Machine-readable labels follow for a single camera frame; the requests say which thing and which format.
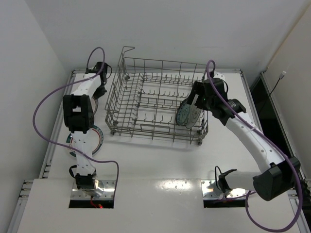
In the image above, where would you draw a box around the white plate teal rim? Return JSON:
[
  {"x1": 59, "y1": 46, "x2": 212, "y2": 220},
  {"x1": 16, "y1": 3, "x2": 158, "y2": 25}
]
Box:
[
  {"x1": 185, "y1": 106, "x2": 201, "y2": 129},
  {"x1": 66, "y1": 125, "x2": 104, "y2": 157}
]

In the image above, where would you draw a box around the blue floral green plate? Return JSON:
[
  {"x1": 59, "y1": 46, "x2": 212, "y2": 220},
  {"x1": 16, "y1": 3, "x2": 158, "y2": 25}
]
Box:
[{"x1": 175, "y1": 99, "x2": 194, "y2": 128}]

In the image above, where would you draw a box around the white plate green red rim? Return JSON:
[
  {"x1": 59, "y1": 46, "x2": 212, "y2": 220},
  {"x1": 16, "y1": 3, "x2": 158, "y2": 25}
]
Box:
[{"x1": 91, "y1": 97, "x2": 99, "y2": 115}]

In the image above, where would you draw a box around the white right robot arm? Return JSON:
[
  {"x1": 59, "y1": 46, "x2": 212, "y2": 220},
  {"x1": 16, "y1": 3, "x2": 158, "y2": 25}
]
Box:
[{"x1": 187, "y1": 78, "x2": 300, "y2": 201}]

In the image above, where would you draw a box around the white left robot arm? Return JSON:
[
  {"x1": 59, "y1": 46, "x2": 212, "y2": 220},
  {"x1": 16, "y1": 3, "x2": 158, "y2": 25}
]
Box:
[{"x1": 63, "y1": 62, "x2": 109, "y2": 197}]

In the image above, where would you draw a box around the grey wire dish rack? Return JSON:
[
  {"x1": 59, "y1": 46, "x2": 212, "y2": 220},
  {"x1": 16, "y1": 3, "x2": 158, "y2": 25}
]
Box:
[{"x1": 105, "y1": 46, "x2": 208, "y2": 145}]

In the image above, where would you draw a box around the black usb cable on wall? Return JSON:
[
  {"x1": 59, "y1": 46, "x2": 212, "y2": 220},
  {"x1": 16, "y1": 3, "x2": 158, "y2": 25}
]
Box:
[{"x1": 259, "y1": 70, "x2": 287, "y2": 115}]

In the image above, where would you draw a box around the black cable at right base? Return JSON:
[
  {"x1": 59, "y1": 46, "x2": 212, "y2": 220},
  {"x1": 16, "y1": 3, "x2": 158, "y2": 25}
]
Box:
[{"x1": 214, "y1": 166, "x2": 238, "y2": 192}]

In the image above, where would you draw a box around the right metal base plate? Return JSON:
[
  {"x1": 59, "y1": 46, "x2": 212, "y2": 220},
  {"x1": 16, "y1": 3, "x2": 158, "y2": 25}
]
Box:
[{"x1": 201, "y1": 180, "x2": 248, "y2": 200}]

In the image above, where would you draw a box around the metal base plate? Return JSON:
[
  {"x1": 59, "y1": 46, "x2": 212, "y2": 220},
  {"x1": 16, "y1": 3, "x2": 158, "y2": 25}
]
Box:
[
  {"x1": 70, "y1": 180, "x2": 116, "y2": 200},
  {"x1": 201, "y1": 180, "x2": 248, "y2": 200}
]

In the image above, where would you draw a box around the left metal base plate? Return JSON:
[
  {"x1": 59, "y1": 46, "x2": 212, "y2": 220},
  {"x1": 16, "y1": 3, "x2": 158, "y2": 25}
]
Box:
[{"x1": 70, "y1": 180, "x2": 116, "y2": 200}]

